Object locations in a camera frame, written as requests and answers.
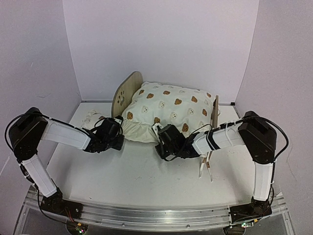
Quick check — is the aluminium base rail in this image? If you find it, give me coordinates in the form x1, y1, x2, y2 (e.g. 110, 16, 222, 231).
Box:
14, 187, 294, 234

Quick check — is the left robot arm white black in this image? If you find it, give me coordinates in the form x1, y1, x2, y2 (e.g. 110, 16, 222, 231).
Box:
4, 107, 124, 219

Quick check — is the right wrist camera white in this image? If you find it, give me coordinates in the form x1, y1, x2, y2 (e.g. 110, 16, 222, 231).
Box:
152, 122, 163, 142

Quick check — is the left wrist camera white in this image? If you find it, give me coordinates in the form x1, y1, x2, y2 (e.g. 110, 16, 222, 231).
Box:
114, 115, 124, 125

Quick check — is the small circuit board with leds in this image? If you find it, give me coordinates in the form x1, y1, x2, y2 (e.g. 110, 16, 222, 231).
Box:
66, 220, 89, 235

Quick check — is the small bear print pillow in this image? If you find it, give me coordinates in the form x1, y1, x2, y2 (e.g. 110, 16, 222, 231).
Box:
81, 110, 105, 130

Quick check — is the wooden pet bed frame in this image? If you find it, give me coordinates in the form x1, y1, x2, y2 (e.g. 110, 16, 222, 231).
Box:
111, 70, 221, 169

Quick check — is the bear print cushion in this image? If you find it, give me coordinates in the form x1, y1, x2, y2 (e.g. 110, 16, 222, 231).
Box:
121, 81, 222, 183

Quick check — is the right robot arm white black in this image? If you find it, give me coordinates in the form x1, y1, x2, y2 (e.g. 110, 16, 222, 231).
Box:
152, 111, 290, 225

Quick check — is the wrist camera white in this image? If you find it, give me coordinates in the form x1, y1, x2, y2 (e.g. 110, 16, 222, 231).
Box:
152, 122, 163, 142
114, 115, 124, 125

